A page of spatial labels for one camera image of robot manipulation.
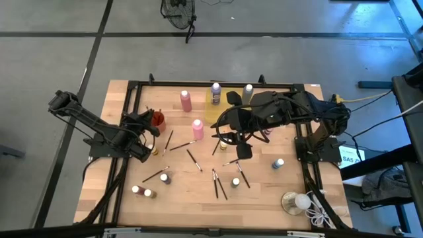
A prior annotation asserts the black floor fan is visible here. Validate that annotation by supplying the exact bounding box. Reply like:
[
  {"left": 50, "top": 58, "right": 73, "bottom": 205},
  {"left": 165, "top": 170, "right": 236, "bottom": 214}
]
[{"left": 160, "top": 0, "right": 198, "bottom": 44}]

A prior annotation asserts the purple paint bottle apple label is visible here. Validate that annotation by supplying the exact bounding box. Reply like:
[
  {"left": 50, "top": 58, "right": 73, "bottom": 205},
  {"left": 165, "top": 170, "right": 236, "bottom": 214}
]
[{"left": 210, "top": 81, "right": 222, "bottom": 106}]

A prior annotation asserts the black metal table frame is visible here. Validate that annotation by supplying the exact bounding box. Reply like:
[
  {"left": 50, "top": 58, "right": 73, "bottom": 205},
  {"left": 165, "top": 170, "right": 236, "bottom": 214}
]
[{"left": 74, "top": 73, "right": 354, "bottom": 232}]

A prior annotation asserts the dark pink paint bottle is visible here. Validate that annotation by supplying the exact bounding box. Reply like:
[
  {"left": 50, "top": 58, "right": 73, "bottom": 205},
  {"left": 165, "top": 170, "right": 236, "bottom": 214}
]
[{"left": 179, "top": 89, "right": 193, "bottom": 113}]

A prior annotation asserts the grey paint bottle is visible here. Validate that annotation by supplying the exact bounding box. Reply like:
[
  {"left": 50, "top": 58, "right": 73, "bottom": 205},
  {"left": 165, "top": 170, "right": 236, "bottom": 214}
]
[{"left": 241, "top": 83, "right": 254, "bottom": 106}]

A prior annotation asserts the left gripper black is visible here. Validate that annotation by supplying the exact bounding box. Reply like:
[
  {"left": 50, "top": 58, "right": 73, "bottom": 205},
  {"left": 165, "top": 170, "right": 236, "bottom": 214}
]
[{"left": 124, "top": 110, "right": 162, "bottom": 141}]

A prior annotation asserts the black metal stand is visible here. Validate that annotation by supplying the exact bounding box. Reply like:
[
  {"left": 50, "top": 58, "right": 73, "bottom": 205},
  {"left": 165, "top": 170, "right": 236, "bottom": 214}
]
[{"left": 340, "top": 61, "right": 423, "bottom": 234}]

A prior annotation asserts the dark grey stand foot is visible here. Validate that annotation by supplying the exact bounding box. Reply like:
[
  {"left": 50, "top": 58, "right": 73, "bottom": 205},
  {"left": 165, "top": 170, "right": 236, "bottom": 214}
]
[{"left": 0, "top": 143, "right": 26, "bottom": 159}]

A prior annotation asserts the black floor bar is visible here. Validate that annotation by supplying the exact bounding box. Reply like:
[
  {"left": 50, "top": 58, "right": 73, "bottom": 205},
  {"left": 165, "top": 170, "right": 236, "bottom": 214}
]
[{"left": 358, "top": 80, "right": 395, "bottom": 89}]

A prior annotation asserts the teal blue striped paint bottle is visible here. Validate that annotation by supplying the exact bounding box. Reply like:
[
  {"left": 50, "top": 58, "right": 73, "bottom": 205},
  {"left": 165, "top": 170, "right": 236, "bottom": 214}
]
[{"left": 271, "top": 157, "right": 286, "bottom": 171}]

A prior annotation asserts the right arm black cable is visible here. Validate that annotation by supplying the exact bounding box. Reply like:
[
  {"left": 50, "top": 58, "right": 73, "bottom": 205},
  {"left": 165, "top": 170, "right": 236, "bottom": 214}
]
[{"left": 215, "top": 104, "right": 265, "bottom": 143}]

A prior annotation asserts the grey bag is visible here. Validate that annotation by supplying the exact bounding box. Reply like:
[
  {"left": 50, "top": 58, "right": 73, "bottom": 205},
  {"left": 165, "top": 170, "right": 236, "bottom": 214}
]
[{"left": 361, "top": 167, "right": 414, "bottom": 201}]

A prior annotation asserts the yellow extension cord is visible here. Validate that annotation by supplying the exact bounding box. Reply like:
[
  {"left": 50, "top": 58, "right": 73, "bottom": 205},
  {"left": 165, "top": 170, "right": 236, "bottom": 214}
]
[{"left": 331, "top": 91, "right": 394, "bottom": 106}]

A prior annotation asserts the yellow translucent plastic tray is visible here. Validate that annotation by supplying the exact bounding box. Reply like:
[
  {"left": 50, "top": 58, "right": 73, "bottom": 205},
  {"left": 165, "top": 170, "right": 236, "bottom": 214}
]
[{"left": 204, "top": 86, "right": 257, "bottom": 126}]

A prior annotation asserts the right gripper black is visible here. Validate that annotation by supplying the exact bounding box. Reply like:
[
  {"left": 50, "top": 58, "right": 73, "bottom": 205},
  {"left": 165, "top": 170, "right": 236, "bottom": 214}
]
[{"left": 211, "top": 91, "right": 272, "bottom": 161}]

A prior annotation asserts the orange-red plastic cup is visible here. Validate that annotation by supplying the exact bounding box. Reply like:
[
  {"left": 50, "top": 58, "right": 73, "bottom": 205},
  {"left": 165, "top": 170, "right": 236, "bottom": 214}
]
[{"left": 151, "top": 110, "right": 167, "bottom": 134}]

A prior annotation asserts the white SA5 sign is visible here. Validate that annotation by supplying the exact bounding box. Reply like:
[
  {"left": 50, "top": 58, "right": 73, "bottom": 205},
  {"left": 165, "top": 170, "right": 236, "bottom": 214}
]
[{"left": 338, "top": 145, "right": 366, "bottom": 169}]

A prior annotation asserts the white lamp cable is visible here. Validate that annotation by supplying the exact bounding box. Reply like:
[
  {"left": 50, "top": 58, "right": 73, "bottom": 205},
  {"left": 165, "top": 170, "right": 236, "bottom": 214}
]
[{"left": 303, "top": 190, "right": 348, "bottom": 229}]

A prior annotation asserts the light pink paint bottle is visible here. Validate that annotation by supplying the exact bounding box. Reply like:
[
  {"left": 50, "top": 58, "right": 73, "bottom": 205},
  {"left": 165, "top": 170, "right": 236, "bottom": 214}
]
[{"left": 192, "top": 118, "right": 205, "bottom": 141}]

